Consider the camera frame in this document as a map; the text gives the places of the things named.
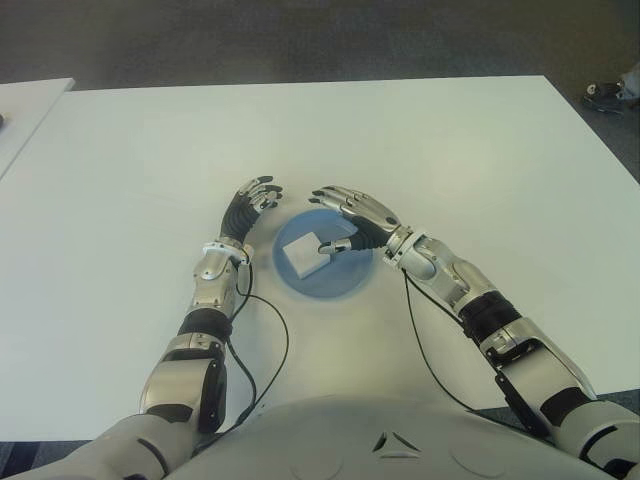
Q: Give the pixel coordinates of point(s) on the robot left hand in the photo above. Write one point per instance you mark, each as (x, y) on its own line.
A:
(240, 217)

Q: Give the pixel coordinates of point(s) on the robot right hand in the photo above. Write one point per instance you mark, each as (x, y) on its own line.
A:
(370, 220)

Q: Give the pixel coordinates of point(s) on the white charger block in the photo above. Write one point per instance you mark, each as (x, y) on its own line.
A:
(306, 255)

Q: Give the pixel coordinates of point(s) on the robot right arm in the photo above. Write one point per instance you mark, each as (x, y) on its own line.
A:
(465, 295)

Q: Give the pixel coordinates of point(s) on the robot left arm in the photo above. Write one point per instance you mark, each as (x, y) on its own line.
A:
(210, 280)

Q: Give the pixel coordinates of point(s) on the blue round plate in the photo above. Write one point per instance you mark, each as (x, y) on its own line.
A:
(345, 280)

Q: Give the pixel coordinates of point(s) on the grey robot torso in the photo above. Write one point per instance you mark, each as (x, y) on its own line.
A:
(390, 440)

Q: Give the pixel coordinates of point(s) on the white side table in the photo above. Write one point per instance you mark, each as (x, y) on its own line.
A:
(25, 110)

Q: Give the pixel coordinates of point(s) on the dark sneaker shoe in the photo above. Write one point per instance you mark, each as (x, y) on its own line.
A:
(602, 97)

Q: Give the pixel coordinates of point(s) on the blue jeans leg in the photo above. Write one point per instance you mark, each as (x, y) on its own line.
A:
(631, 85)

